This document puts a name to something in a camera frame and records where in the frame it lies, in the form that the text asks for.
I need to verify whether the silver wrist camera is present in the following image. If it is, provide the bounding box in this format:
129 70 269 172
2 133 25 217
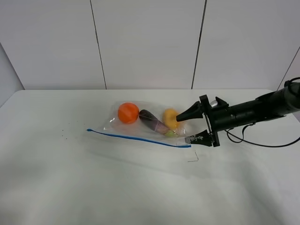
210 97 229 109

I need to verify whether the yellow pear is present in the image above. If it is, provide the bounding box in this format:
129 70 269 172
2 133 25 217
163 108 180 130

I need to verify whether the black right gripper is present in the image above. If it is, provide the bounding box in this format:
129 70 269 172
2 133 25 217
176 95 229 147

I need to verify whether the clear zip bag blue seal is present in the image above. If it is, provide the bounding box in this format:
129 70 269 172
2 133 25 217
87 101 191 148

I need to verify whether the black cable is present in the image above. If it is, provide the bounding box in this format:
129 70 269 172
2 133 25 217
226 124 300 148

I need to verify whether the purple eggplant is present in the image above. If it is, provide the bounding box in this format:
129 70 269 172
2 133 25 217
139 109 178 137

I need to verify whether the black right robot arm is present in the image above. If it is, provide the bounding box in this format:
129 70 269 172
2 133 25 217
176 78 300 147

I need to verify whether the orange fruit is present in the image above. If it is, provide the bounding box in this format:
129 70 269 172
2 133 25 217
118 102 139 124

